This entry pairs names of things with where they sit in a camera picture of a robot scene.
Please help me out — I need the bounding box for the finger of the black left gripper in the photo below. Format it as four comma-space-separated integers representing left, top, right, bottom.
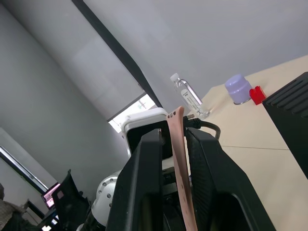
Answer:
105, 128, 165, 231
186, 127, 276, 231

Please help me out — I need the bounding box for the pink watch strap with holes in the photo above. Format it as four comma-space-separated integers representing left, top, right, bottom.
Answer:
166, 105, 198, 231

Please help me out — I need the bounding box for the black slotted watch stand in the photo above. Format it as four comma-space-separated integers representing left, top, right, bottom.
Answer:
262, 71, 308, 180

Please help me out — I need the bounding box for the black office chair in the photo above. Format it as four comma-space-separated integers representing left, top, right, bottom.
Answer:
51, 169, 90, 231

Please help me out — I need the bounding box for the monitor with pink screen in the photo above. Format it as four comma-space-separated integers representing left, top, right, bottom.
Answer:
40, 182, 61, 209

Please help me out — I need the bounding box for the clear plastic water bottle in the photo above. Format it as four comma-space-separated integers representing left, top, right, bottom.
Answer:
169, 73, 210, 120

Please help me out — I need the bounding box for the red plastic block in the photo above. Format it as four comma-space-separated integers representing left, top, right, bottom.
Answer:
249, 86, 267, 106

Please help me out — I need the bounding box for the lavender lidded jar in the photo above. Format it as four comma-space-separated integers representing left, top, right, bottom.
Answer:
224, 74, 253, 105

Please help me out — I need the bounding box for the seated bystander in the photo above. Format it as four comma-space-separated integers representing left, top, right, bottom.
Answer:
0, 182, 27, 231

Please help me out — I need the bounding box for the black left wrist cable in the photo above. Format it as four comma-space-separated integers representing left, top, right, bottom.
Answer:
183, 114, 222, 141

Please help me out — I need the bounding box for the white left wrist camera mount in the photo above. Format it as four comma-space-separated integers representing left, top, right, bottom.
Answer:
120, 107, 174, 161

